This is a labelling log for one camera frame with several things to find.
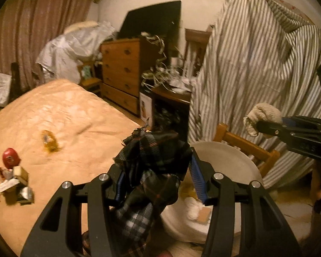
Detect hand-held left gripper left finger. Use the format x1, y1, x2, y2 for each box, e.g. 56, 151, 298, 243
20, 163, 129, 257

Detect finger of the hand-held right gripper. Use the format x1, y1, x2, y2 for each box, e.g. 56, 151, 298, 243
282, 115, 321, 129
257, 120, 321, 143

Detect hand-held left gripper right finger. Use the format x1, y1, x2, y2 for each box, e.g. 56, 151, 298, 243
189, 150, 303, 257

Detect beige knitted sock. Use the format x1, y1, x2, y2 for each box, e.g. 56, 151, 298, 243
243, 102, 282, 137

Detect white bucket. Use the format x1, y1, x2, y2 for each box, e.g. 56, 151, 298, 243
160, 141, 264, 240

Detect dark plaid cloth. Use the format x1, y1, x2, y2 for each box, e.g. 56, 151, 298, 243
112, 127, 193, 257

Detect beige cube box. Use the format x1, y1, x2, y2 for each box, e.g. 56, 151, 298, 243
13, 166, 29, 186

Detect white tube box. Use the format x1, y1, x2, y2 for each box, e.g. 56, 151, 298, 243
0, 178, 20, 193

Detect trash inside bucket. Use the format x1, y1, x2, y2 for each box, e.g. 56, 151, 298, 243
196, 207, 212, 223

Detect crumpled white tissue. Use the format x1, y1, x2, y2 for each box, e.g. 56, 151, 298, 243
186, 197, 204, 220

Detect light wooden chair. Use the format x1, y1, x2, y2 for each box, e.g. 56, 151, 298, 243
213, 123, 281, 177

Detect striped cloth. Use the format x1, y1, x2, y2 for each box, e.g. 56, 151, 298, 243
188, 0, 321, 190

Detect yellow wrapper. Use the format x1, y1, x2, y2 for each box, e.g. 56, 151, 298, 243
41, 130, 61, 154

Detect white picture box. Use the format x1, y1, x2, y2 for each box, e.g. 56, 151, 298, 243
138, 92, 153, 121

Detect dark side table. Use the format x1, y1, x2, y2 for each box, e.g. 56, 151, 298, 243
150, 83, 193, 137

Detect small wooden chair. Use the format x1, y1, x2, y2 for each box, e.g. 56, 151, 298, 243
77, 61, 103, 97

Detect tangled ribbon clutter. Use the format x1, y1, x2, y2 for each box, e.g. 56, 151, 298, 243
140, 31, 198, 94

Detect small printed cardboard box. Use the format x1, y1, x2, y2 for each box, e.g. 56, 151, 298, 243
0, 167, 14, 180

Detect brown wooden chair back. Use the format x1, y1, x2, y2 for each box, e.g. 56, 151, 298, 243
183, 27, 213, 78

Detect wooden dresser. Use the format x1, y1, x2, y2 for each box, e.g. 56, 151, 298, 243
100, 37, 161, 117

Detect black television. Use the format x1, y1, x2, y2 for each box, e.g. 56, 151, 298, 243
117, 0, 182, 40

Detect beige pillow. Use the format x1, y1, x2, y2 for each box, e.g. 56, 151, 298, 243
63, 21, 101, 34

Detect pink curtain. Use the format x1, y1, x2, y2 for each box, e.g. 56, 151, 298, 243
0, 0, 97, 93

